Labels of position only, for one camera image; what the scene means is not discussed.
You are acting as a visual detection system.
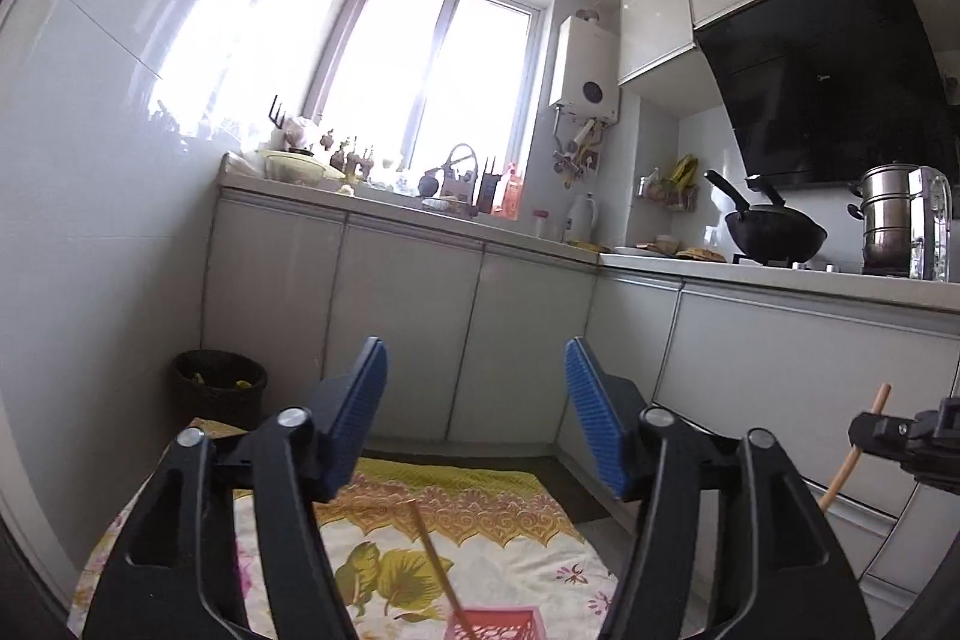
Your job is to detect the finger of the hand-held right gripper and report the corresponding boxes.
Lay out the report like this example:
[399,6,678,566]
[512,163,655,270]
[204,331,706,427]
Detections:
[847,410,940,462]

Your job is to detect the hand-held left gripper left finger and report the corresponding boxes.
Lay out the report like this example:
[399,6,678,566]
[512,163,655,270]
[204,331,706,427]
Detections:
[81,336,389,640]

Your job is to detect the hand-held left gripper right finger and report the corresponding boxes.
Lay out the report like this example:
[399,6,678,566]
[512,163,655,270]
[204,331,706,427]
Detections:
[564,338,875,640]

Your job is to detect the wooden chopstick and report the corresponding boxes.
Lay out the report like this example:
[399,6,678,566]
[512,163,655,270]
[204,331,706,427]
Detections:
[820,383,891,512]
[407,500,477,640]

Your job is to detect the pink plastic basket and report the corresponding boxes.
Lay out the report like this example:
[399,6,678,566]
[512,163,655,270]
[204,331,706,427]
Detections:
[445,605,542,640]

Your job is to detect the white base cabinets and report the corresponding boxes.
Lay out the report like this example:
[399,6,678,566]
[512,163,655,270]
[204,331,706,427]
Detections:
[201,190,960,581]

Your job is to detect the floral printed blanket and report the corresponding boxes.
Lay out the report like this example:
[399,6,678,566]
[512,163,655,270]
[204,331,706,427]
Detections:
[67,416,620,640]

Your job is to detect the black trash bin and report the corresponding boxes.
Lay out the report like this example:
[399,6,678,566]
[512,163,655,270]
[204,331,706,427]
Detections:
[174,349,269,435]

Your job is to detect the plates of food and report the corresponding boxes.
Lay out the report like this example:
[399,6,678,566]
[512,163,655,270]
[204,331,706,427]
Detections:
[613,233,727,264]

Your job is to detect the white thermos jug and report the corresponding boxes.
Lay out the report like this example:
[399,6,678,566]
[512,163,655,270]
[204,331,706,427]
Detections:
[564,192,599,244]

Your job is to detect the clear plastic container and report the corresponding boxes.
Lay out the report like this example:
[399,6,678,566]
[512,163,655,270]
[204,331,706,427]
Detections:
[910,167,953,283]

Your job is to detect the stainless steel steamer pot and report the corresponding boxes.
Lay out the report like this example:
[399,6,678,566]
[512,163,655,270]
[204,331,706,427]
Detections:
[847,162,931,276]

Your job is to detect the black wok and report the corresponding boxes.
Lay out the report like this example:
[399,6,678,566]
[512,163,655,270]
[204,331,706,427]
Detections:
[703,170,828,266]

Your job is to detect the dark knife block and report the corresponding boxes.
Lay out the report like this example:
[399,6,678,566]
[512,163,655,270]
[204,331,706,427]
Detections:
[478,156,502,214]

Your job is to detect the row of small dark bottles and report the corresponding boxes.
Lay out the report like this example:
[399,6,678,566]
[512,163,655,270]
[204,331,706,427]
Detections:
[319,130,377,176]

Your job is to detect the pale green bowl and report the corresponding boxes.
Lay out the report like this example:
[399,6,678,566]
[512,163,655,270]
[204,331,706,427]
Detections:
[259,149,329,185]

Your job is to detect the water heater pipes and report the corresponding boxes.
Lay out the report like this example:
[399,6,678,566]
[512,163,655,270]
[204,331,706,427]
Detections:
[551,119,602,189]

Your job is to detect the kitchen faucet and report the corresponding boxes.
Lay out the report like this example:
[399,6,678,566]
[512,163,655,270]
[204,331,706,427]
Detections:
[446,143,481,195]

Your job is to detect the white plastic bag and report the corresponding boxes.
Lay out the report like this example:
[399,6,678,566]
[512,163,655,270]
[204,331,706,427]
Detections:
[285,115,323,154]

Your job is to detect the black range hood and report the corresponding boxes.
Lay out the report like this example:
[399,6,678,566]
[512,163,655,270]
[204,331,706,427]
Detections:
[694,0,952,191]

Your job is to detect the white water heater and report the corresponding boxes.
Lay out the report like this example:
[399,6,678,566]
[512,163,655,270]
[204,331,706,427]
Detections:
[549,14,622,129]

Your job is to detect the kitchen window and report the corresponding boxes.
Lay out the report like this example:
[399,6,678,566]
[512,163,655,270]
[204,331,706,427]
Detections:
[304,0,552,180]

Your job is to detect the wall spice rack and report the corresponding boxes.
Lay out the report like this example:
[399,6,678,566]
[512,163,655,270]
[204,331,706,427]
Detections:
[637,156,700,214]

